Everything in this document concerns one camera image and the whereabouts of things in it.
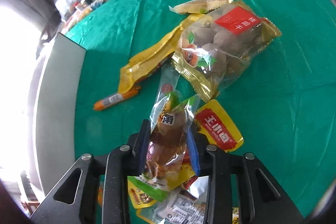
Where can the green label meat packet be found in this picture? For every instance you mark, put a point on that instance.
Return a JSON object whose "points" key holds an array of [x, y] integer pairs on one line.
{"points": [[172, 156]]}

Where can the white cardboard box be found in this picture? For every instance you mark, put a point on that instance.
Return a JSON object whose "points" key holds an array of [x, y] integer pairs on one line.
{"points": [[54, 110]]}

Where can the clear long jelly stick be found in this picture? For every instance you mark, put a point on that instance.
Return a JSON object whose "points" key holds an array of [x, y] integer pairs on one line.
{"points": [[167, 84]]}

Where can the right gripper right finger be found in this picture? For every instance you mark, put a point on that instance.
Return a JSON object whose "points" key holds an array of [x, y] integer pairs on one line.
{"points": [[243, 181]]}

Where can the orange yellow snack packet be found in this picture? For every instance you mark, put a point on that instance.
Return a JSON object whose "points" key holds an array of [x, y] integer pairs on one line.
{"points": [[213, 122]]}

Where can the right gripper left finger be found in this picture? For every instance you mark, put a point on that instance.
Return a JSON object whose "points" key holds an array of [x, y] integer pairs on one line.
{"points": [[74, 197]]}

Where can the chestnut bag red label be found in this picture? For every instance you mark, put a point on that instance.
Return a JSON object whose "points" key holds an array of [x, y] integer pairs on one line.
{"points": [[217, 48]]}

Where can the peanut bag yellow border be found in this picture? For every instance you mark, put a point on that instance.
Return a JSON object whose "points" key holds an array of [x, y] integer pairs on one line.
{"points": [[179, 207]]}

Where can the pale long snack packet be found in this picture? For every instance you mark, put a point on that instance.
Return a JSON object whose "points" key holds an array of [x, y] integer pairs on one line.
{"points": [[199, 6]]}

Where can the orange sausage stick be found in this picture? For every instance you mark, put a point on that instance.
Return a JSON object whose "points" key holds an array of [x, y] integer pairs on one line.
{"points": [[115, 99]]}

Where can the green table cloth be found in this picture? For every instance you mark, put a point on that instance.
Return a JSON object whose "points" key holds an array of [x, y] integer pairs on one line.
{"points": [[283, 103]]}

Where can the white triangular snack pack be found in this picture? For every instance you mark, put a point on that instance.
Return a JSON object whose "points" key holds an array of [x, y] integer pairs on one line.
{"points": [[197, 187]]}

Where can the clear plastic bag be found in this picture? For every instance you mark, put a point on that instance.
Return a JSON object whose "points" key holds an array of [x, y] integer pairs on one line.
{"points": [[65, 8]]}

